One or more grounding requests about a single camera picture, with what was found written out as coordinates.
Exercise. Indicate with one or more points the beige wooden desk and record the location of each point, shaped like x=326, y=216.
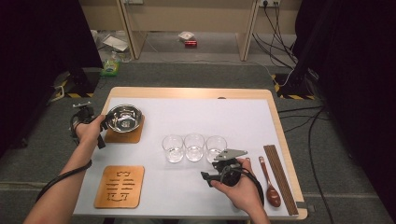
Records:
x=186, y=15

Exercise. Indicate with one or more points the white paper table mat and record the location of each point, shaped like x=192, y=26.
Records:
x=186, y=118

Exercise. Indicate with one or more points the stainless steel bowl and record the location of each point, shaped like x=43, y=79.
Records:
x=124, y=119

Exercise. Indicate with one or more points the black stand base striped tape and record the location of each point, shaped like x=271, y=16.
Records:
x=81, y=81
x=288, y=85

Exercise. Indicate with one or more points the person's left hand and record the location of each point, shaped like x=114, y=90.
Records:
x=88, y=132

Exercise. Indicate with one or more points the black aluminium stand post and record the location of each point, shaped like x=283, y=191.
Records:
x=303, y=62

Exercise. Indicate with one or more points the white power socket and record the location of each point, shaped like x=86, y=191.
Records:
x=270, y=3

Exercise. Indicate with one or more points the green wet wipes pack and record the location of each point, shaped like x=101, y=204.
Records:
x=109, y=69

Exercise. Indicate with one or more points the clear plastic bag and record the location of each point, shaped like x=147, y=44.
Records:
x=123, y=56

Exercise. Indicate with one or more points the wooden cut-out coaster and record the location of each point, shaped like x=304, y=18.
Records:
x=130, y=199
x=124, y=138

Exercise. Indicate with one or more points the row of brown chopsticks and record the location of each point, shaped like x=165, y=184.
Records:
x=280, y=179

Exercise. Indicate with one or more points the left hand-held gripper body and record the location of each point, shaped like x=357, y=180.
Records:
x=84, y=113

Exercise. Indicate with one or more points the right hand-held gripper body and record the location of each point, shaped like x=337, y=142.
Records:
x=230, y=171

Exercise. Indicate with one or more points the clear glass cup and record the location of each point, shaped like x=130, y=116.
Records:
x=172, y=149
x=214, y=144
x=194, y=147

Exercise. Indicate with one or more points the person's right hand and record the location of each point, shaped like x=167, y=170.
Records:
x=246, y=193

